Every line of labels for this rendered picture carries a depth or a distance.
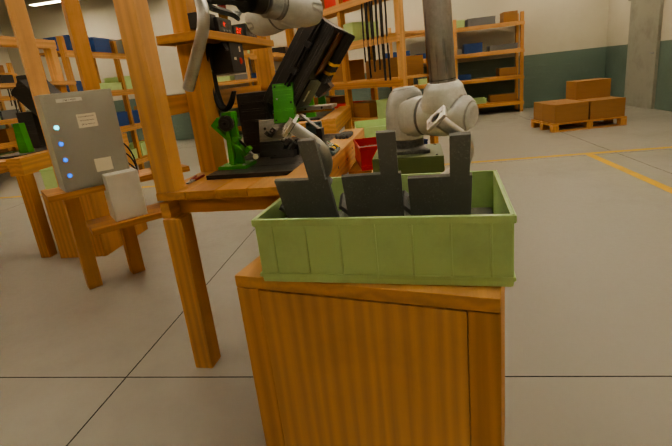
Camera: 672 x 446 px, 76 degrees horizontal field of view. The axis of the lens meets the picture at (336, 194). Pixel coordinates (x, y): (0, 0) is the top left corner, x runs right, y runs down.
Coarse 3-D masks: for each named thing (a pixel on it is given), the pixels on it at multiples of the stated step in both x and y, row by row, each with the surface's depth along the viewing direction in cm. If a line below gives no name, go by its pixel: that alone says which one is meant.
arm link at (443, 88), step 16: (432, 0) 152; (448, 0) 152; (432, 16) 154; (448, 16) 154; (432, 32) 156; (448, 32) 155; (432, 48) 158; (448, 48) 157; (432, 64) 160; (448, 64) 159; (432, 80) 163; (448, 80) 161; (432, 96) 162; (448, 96) 159; (464, 96) 160; (416, 112) 170; (432, 112) 164; (448, 112) 160; (464, 112) 158; (416, 128) 173; (464, 128) 162
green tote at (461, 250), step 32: (480, 192) 131; (256, 224) 107; (288, 224) 104; (320, 224) 102; (352, 224) 100; (384, 224) 98; (416, 224) 96; (448, 224) 95; (480, 224) 93; (512, 224) 92; (288, 256) 107; (320, 256) 105; (352, 256) 103; (384, 256) 101; (416, 256) 99; (448, 256) 97; (480, 256) 95; (512, 256) 94
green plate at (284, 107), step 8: (272, 88) 227; (280, 88) 226; (288, 88) 225; (280, 96) 227; (288, 96) 226; (280, 104) 227; (288, 104) 226; (280, 112) 227; (288, 112) 226; (280, 120) 227
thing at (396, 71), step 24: (336, 0) 525; (360, 0) 482; (384, 0) 451; (360, 24) 523; (384, 48) 468; (336, 72) 574; (360, 72) 577; (384, 72) 477; (408, 72) 478; (336, 96) 614; (360, 120) 539
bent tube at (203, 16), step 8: (200, 0) 103; (200, 8) 103; (208, 8) 104; (200, 16) 103; (208, 16) 104; (200, 24) 103; (208, 24) 104; (200, 32) 104; (208, 32) 105; (200, 40) 105; (192, 48) 107; (200, 48) 106; (192, 56) 108; (200, 56) 108; (192, 64) 109; (200, 64) 110; (192, 72) 110; (184, 80) 112; (192, 80) 112; (184, 88) 113; (192, 88) 113
